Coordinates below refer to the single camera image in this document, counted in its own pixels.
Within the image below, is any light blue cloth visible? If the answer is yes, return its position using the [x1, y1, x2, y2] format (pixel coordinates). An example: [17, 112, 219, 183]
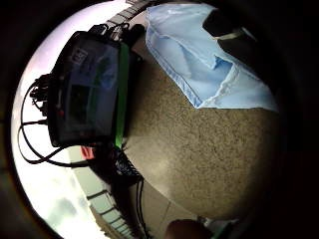
[145, 3, 279, 114]

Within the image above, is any black monitor screen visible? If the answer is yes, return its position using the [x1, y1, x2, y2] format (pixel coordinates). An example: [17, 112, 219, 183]
[47, 30, 143, 148]

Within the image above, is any red small object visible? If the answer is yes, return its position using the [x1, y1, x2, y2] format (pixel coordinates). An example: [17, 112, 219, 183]
[80, 145, 97, 160]

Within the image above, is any row of window frames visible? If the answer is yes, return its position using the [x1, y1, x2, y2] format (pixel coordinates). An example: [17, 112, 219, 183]
[68, 145, 138, 239]

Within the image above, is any green strap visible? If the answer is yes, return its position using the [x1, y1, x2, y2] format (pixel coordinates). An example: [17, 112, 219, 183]
[114, 42, 131, 149]

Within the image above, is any black hanging cable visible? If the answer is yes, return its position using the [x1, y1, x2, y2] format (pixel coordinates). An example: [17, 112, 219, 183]
[134, 178, 151, 239]

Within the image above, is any black looped cable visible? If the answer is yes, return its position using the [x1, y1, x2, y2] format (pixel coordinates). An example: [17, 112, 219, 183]
[17, 73, 90, 168]

